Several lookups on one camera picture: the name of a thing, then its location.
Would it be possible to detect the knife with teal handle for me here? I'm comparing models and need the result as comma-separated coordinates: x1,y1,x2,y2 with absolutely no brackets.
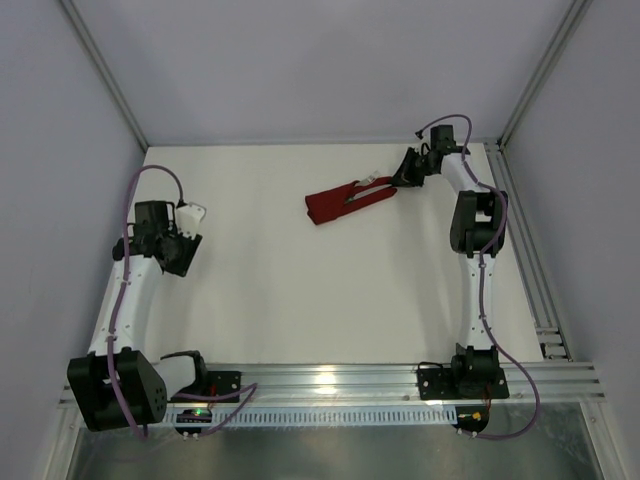
345,185,389,204

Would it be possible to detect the aluminium rail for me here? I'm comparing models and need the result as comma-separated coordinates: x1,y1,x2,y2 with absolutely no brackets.
484,140,573,362
207,361,606,407

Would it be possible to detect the corner frame post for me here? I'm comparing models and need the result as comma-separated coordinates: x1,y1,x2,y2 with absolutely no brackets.
497,0,593,149
57,0,150,153

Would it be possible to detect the aluminium right side rail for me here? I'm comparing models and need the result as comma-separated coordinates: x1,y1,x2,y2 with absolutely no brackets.
484,140,573,362

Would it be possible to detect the fork with teal handle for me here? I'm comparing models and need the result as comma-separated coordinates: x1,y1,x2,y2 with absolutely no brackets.
355,173,380,187

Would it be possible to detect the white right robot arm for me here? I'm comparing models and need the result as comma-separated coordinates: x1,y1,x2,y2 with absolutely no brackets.
391,124,509,402

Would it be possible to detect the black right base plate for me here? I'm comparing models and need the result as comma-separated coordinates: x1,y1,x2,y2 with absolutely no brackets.
416,366,510,400

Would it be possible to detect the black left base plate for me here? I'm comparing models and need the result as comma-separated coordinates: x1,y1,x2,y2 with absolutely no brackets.
172,370,242,403

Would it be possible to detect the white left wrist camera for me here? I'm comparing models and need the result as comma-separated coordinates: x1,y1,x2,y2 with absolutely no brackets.
175,202,207,240

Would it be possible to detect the right corner frame post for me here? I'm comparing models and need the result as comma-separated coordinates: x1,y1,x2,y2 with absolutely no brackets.
497,0,593,149

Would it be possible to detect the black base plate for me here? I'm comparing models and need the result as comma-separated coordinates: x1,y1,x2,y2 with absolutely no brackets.
172,370,242,403
416,366,510,400

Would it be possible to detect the aluminium front rail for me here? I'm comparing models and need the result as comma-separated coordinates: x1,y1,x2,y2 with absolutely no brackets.
207,361,606,407

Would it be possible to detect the dark red cloth napkin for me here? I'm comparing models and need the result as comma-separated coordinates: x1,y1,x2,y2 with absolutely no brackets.
304,176,398,226

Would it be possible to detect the slotted cable duct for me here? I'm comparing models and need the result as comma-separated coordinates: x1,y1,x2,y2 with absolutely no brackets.
226,404,457,428

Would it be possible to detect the left corner frame post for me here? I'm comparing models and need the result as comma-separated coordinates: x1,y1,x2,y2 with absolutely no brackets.
57,0,150,153

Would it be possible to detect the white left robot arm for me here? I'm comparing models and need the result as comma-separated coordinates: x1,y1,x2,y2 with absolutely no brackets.
67,201,206,433

